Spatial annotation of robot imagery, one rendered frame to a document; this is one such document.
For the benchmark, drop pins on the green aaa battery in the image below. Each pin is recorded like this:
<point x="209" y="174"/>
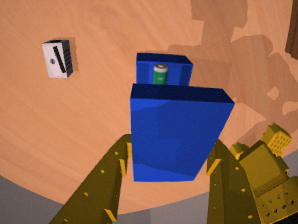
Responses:
<point x="160" y="74"/>

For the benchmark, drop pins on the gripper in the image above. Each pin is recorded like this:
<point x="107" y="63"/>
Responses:
<point x="96" y="200"/>

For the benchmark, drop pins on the pencil sharpener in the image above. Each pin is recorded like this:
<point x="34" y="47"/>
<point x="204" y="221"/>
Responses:
<point x="58" y="58"/>

